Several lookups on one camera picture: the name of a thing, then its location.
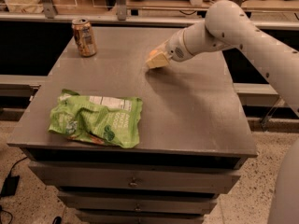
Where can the black power adapter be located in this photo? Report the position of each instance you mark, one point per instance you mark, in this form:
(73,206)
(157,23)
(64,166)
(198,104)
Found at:
(10,186)

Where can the middle grey drawer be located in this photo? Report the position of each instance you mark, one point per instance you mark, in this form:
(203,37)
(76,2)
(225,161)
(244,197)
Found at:
(137,203)

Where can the grey metal railing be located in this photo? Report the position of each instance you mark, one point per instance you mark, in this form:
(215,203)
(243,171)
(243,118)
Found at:
(150,12)

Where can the top grey drawer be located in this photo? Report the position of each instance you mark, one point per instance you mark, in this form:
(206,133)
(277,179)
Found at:
(102,176)

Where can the orange fruit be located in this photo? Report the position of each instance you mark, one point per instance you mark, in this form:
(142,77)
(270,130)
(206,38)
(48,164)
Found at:
(153,52)

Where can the grey drawer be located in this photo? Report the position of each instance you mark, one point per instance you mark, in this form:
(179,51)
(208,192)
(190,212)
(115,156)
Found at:
(102,176)
(137,203)
(122,217)

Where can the bottom grey drawer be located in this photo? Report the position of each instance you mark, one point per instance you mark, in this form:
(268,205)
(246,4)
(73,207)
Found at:
(122,217)

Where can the green rice chip bag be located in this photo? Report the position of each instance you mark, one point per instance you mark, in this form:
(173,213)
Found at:
(99,120)

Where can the grey drawer cabinet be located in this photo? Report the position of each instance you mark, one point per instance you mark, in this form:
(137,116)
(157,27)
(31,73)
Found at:
(191,118)

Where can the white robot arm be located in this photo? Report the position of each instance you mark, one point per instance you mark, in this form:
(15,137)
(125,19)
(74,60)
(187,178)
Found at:
(227,26)

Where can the gold soda can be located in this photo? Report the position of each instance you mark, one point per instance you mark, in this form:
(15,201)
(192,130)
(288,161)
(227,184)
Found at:
(84,38)

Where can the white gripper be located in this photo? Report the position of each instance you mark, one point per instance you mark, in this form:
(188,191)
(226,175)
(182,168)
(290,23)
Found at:
(175,49)

